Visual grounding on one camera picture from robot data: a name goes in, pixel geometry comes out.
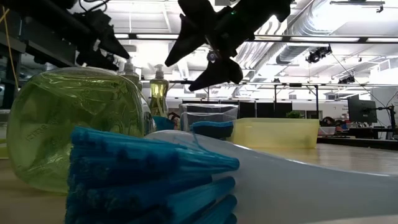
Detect yellow translucent bin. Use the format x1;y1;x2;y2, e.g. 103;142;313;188
231;117;320;149

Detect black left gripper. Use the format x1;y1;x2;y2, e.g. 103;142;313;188
73;9;131;72

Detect blue wavy sponge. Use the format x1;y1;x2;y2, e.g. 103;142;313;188
189;120;234;129

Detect small white tub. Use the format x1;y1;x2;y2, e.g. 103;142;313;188
318;126;336;136

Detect black computer monitor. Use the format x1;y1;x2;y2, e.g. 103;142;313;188
347;95;378;124

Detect black background table frame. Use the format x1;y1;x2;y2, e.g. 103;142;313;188
169;80;320;119

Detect yellow-green soap bottle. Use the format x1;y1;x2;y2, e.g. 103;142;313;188
119;57;143;93
149;63;170;118
6;66;158;194

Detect blue plastic bin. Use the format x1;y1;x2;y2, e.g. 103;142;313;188
152;116;175;131

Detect silver ventilation duct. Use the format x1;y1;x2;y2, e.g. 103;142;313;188
275;0;345;65

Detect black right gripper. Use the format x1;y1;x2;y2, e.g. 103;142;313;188
164;0;293;92

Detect small black ceiling lights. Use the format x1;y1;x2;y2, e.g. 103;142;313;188
338;75;356;85

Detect overhead light strip bar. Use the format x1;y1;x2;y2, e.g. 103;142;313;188
113;32;398;44

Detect blue dish brush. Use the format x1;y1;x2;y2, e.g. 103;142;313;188
64;125;398;224

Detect clear plastic bin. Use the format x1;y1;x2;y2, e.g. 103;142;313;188
178;103;239;141

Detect black ceiling light cluster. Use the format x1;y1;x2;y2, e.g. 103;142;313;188
305;45;333;65

